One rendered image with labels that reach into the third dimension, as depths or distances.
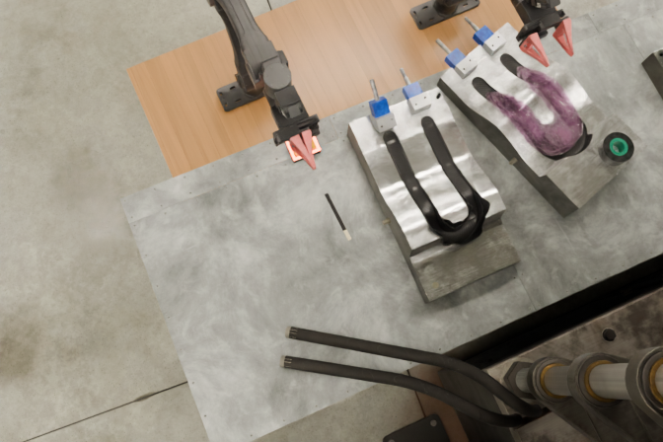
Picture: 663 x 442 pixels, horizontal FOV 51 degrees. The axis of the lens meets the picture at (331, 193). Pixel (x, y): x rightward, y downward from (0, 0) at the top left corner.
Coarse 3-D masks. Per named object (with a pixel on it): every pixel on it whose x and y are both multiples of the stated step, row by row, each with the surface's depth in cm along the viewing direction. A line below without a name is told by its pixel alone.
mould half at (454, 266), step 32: (352, 128) 180; (416, 128) 181; (448, 128) 182; (384, 160) 179; (416, 160) 179; (384, 192) 177; (448, 192) 174; (480, 192) 173; (416, 224) 170; (416, 256) 175; (448, 256) 176; (480, 256) 176; (512, 256) 176; (448, 288) 174
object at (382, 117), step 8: (376, 88) 176; (376, 96) 176; (376, 104) 176; (384, 104) 177; (376, 112) 177; (384, 112) 178; (392, 112) 177; (376, 120) 176; (384, 120) 177; (392, 120) 178; (376, 128) 180; (384, 128) 178
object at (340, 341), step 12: (288, 336) 173; (300, 336) 172; (312, 336) 171; (324, 336) 171; (336, 336) 170; (348, 348) 169; (360, 348) 168; (372, 348) 167; (384, 348) 167; (396, 348) 166; (408, 348) 166; (408, 360) 166; (420, 360) 165; (432, 360) 164
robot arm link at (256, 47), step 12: (216, 0) 156; (228, 0) 151; (240, 0) 151; (228, 12) 151; (240, 12) 150; (240, 24) 150; (252, 24) 150; (240, 36) 149; (252, 36) 149; (264, 36) 149; (252, 48) 148; (264, 48) 148; (252, 60) 148; (264, 60) 148
